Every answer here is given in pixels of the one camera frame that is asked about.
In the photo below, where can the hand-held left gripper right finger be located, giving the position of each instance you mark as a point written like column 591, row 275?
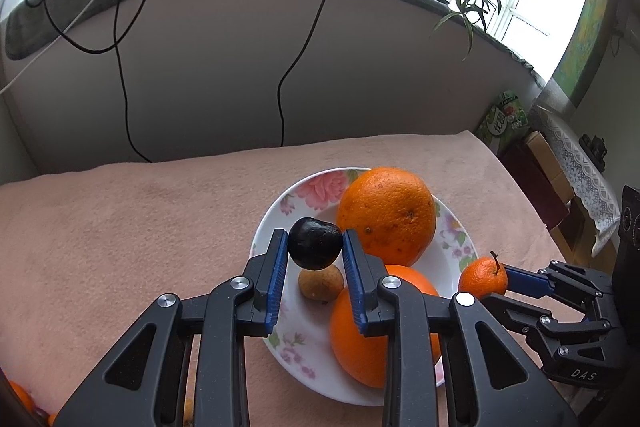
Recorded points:
column 352, row 282

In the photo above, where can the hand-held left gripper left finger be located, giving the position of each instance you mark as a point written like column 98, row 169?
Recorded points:
column 276, row 277

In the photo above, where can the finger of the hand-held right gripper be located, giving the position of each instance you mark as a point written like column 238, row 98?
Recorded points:
column 522, row 282
column 520, row 317

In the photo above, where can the brown longan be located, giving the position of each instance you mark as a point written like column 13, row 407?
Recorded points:
column 320, row 284

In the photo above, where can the tangerine with stem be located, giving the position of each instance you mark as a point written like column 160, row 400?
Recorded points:
column 480, row 279

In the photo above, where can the dark plum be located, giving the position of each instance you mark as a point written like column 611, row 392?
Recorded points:
column 315, row 242

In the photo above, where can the white floral plate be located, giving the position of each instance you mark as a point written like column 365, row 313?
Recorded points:
column 310, row 317

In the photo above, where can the speckled orange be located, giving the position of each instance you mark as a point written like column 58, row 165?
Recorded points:
column 385, row 217

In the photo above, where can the large smooth orange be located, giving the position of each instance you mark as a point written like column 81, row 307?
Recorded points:
column 360, row 357

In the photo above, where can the white lace cloth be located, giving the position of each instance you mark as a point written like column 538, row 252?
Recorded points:
column 585, row 177

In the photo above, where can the brown cardboard box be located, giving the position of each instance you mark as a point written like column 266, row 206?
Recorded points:
column 542, row 157

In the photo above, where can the dark figurine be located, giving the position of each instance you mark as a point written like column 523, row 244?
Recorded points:
column 594, row 149

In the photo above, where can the green snack packet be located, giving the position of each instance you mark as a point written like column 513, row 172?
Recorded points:
column 502, row 124

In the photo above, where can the tiny tangerine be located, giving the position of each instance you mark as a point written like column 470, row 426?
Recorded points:
column 22, row 399

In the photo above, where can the green wall map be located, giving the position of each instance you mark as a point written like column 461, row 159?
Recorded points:
column 595, row 32

